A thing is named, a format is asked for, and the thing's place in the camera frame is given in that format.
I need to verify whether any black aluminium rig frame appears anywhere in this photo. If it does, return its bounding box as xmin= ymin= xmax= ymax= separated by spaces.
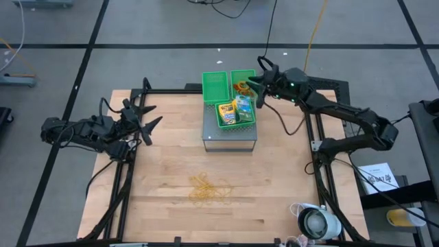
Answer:
xmin=82 ymin=77 xmax=370 ymax=246

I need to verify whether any yellow hanging cable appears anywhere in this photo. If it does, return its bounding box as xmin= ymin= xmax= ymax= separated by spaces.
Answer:
xmin=301 ymin=0 xmax=329 ymax=75

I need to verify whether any white paper sheet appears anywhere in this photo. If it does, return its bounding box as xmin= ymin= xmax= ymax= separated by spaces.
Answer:
xmin=356 ymin=162 xmax=401 ymax=196

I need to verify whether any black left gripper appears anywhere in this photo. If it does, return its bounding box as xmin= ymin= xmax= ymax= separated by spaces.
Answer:
xmin=119 ymin=99 xmax=164 ymax=147

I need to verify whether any yellow cup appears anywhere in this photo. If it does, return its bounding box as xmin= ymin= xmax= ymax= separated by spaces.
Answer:
xmin=386 ymin=207 xmax=427 ymax=228

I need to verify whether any grey floor base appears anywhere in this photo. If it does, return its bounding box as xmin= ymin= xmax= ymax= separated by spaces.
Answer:
xmin=12 ymin=0 xmax=74 ymax=9
xmin=0 ymin=73 xmax=38 ymax=89

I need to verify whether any large crayon box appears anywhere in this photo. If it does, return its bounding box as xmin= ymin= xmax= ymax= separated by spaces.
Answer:
xmin=218 ymin=102 xmax=238 ymax=126

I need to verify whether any white floor cable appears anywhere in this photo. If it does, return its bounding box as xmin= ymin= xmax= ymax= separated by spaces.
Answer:
xmin=0 ymin=0 xmax=27 ymax=73

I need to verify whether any green blue crayon box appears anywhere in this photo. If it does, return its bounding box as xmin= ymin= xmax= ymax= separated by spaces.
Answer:
xmin=235 ymin=95 xmax=255 ymax=123

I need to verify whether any black hanging cable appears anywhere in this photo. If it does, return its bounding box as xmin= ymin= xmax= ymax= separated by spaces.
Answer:
xmin=257 ymin=0 xmax=280 ymax=72

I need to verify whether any black floor cable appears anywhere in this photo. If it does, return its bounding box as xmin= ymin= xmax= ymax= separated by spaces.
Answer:
xmin=187 ymin=0 xmax=253 ymax=20

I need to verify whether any black side cart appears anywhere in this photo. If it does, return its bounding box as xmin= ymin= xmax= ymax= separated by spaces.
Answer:
xmin=359 ymin=98 xmax=439 ymax=247

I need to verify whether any grey metal box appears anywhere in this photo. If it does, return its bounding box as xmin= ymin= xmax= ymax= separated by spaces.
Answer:
xmin=201 ymin=101 xmax=258 ymax=153

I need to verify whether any yellow rubber band pile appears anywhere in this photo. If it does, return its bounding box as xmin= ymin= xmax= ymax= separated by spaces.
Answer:
xmin=187 ymin=171 xmax=235 ymax=207

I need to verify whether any green plastic basket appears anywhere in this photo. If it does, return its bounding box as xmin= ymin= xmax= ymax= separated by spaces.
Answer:
xmin=202 ymin=71 xmax=230 ymax=105
xmin=214 ymin=99 xmax=257 ymax=131
xmin=230 ymin=69 xmax=258 ymax=104

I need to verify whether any black floor object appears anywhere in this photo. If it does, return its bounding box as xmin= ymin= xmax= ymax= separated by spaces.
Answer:
xmin=0 ymin=106 xmax=14 ymax=126

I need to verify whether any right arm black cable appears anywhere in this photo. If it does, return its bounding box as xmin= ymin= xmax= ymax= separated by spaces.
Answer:
xmin=263 ymin=102 xmax=307 ymax=137

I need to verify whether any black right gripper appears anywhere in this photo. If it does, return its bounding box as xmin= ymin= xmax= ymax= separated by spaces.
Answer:
xmin=246 ymin=64 xmax=310 ymax=109

